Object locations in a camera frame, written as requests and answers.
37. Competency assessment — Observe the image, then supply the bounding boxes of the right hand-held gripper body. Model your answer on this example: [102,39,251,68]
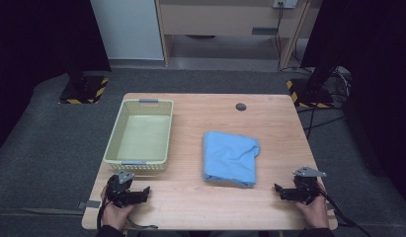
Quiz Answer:
[280,166,328,205]

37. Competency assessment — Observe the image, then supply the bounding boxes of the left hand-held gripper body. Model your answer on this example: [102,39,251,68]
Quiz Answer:
[106,170,149,208]

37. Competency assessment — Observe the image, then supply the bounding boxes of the pale green plastic basket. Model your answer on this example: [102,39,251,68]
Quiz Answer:
[103,98,175,173]

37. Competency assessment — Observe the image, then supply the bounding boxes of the blue cloth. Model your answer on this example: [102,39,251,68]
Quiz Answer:
[202,130,261,189]

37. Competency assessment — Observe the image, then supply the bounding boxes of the person's left hand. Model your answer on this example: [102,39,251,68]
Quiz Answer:
[100,186,136,231]

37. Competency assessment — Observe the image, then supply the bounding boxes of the person's right hand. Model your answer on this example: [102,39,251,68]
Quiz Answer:
[294,181,330,230]

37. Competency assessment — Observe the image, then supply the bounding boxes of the grey tape strip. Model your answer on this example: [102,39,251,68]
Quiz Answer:
[77,199,103,210]

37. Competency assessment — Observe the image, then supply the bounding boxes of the black stand with hazard-striped base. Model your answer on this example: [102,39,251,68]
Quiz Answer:
[57,62,111,106]
[285,63,337,110]

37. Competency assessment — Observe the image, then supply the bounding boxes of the black curtain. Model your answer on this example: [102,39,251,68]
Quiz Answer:
[0,0,112,158]
[300,0,406,206]

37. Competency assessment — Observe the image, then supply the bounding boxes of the white cabinet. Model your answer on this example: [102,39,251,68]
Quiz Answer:
[89,0,165,61]

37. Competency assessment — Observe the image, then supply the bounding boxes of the light wooden desk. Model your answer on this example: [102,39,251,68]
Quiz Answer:
[154,0,324,71]

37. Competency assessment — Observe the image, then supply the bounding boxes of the white power strip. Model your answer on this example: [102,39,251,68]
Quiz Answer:
[272,0,299,10]

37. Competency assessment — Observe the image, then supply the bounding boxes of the grey wrist strap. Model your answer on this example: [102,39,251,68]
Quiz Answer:
[125,215,159,230]

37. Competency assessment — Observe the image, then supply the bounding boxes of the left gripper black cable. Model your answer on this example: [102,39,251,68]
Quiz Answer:
[96,197,112,231]

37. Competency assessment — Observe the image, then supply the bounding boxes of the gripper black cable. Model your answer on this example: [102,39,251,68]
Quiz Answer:
[96,197,112,231]
[317,182,374,237]

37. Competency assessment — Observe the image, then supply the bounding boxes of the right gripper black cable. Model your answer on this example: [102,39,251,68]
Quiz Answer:
[317,182,374,237]

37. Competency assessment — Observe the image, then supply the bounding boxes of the bundle of floor cables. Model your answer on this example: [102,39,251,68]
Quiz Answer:
[295,64,354,140]

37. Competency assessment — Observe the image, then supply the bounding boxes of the grey desk handle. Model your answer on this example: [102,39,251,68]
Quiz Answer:
[251,27,279,37]

